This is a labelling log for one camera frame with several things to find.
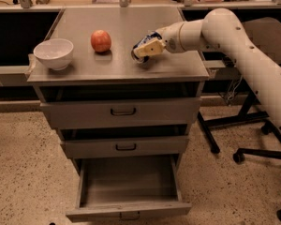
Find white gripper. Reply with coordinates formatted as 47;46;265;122
133;22;182;58

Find blue pepsi can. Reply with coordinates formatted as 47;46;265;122
131;32;164;63

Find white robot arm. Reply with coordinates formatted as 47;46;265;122
131;8;281;135

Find top grey drawer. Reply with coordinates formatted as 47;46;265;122
41;97;201;129

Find grey drawer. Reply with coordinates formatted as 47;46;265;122
63;136;188;158
41;97;201;129
66;155;191;222

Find grey drawer cabinet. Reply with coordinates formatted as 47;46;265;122
28;7;209;153

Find middle grey drawer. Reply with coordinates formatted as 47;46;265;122
63;136;188;158

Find bottom grey drawer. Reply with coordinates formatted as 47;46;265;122
66;155;191;222

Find red apple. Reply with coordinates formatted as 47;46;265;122
91;30;111;53

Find dark side table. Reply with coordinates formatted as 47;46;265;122
198;18;281;163

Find white bowl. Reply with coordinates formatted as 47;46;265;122
34;38;74;70

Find black office chair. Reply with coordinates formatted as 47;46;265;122
233;119;281;222

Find white cables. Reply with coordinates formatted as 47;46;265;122
223;75;244;106

